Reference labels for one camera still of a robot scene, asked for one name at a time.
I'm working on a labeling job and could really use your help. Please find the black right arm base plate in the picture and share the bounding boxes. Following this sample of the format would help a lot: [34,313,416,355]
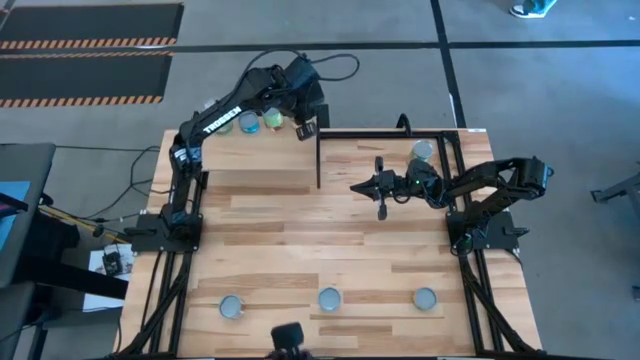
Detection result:
[446,209,530,252]

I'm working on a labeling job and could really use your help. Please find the black aluminium rig frame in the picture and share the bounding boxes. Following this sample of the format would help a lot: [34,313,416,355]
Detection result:
[117,128,544,360]

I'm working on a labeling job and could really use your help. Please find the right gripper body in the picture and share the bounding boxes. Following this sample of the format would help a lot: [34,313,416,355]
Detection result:
[399,167,436,204]

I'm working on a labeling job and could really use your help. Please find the teal and yellow can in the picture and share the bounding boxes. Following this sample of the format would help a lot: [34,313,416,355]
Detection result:
[410,139,436,164]

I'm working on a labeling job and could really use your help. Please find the person's shoe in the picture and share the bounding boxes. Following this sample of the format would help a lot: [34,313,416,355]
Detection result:
[508,0,559,20]

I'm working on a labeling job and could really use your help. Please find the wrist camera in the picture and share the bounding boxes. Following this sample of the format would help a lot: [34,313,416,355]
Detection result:
[385,170,405,200]
[287,55,321,84]

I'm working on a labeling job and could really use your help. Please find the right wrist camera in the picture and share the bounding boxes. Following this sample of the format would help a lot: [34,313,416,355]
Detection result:
[385,170,405,200]

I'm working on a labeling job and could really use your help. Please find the dark grey desk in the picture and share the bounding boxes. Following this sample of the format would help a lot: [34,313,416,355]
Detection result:
[0,143,57,289]

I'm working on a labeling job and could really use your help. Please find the yellow floor cable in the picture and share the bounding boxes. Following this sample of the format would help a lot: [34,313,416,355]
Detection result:
[38,205,129,244]

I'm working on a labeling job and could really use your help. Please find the white mixed fruit can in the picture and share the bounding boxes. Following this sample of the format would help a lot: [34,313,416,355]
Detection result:
[317,286,345,313]

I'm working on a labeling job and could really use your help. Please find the diced tomatoes can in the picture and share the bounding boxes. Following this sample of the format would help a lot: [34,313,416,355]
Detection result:
[412,286,439,312]

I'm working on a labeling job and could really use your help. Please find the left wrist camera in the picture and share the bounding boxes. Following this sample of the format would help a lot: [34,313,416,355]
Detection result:
[287,55,321,84]

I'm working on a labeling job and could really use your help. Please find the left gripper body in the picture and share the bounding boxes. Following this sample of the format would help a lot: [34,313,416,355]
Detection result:
[292,82,325,125]

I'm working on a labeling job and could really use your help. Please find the black floor cable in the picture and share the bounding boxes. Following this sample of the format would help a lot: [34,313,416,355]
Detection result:
[54,143,167,221]

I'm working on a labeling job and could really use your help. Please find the black mat with hazard stripe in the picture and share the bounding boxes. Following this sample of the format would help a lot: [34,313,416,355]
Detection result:
[0,2,185,51]
[0,51,175,109]

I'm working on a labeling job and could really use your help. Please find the blue sheet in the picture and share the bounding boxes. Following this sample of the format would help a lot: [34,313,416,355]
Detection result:
[0,180,32,251]

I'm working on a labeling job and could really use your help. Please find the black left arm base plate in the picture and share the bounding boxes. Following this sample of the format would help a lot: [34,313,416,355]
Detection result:
[130,212,204,253]

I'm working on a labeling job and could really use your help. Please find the light blue jar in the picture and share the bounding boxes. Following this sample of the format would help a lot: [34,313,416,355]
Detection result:
[237,110,262,135]

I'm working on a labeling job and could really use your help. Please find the small black device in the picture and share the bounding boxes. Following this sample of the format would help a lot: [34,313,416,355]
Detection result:
[101,251,124,275]

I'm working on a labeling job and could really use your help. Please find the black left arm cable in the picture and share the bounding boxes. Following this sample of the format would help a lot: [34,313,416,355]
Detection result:
[299,49,362,82]

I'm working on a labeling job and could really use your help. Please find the white paper sheet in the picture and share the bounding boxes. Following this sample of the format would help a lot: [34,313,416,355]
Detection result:
[82,244,135,312]

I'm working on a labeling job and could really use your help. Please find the grey metal stand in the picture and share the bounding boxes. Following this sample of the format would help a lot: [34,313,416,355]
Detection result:
[589,172,640,204]

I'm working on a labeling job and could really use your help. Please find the green peaches can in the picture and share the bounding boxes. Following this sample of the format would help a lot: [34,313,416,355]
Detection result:
[262,107,286,132]

